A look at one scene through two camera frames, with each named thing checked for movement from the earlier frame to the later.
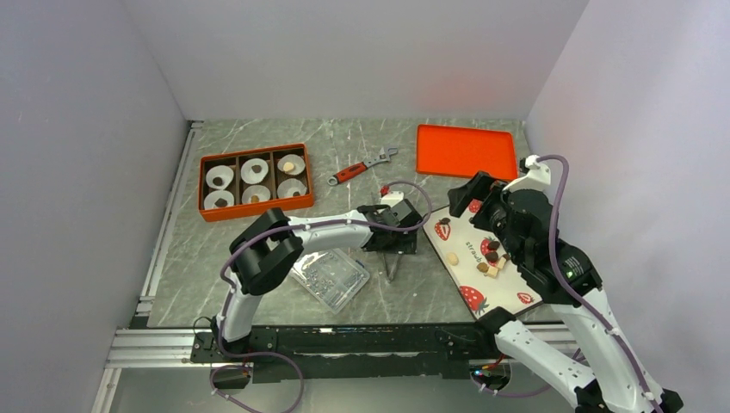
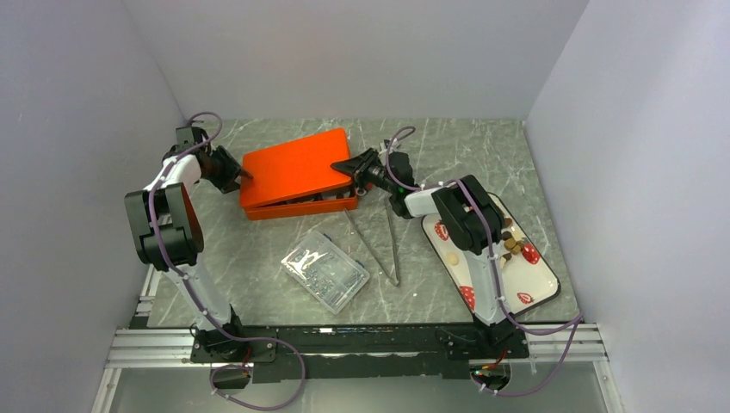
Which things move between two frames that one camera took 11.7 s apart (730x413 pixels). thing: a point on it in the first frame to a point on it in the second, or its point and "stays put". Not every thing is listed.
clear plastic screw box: (332, 276) stays put
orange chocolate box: (254, 181) to (317, 203)
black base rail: (362, 352) stays put
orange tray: (465, 151) to (294, 168)
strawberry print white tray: (487, 276) stays put
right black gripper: (482, 187) to (360, 165)
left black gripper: (405, 244) to (232, 170)
